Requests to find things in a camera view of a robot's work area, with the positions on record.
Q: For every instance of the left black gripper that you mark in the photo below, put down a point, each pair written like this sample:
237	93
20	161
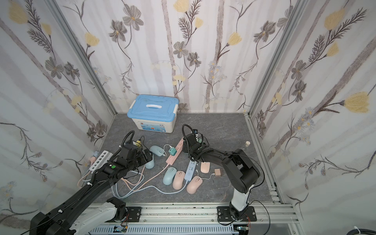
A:
144	155

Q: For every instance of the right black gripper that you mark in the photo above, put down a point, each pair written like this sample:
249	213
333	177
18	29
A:
191	145

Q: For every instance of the yellow charger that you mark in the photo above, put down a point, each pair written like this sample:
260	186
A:
138	143

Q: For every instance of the teal charger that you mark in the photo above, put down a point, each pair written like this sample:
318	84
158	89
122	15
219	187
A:
172	151

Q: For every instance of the light blue power strip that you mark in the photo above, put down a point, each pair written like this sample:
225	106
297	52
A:
190	171

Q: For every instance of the pink power strip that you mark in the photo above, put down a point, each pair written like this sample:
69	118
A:
171	159

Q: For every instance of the blue mouse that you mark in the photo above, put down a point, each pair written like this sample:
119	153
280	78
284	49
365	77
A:
150	164
169	176
157	151

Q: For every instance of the peach charger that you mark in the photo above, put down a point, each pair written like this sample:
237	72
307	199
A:
217	172

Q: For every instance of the peach mouse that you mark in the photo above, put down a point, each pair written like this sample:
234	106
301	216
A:
205	167

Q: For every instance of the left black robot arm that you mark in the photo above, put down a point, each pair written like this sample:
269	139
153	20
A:
109	171

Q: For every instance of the pink mouse left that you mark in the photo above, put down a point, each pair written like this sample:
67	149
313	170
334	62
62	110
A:
178	180

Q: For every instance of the pink mouse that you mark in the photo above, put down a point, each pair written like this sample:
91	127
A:
194	184
178	180

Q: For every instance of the pink mouse front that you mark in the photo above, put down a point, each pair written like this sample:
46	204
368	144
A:
194	184

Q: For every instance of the white multi socket power strip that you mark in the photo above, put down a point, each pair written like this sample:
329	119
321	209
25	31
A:
103	158

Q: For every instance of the blue lid storage box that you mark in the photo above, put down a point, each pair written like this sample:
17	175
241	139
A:
154	113

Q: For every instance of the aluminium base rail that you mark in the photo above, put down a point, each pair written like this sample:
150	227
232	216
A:
262	218

